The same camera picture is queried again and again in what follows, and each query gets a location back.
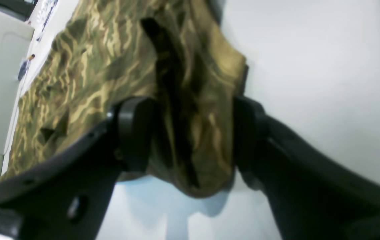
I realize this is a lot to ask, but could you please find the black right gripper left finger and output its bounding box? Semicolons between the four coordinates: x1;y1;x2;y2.
0;97;158;240

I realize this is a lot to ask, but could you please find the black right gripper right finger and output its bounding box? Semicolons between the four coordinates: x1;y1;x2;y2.
233;97;380;240

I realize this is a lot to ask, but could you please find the camouflage T-shirt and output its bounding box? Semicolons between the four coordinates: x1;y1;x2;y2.
0;0;246;198

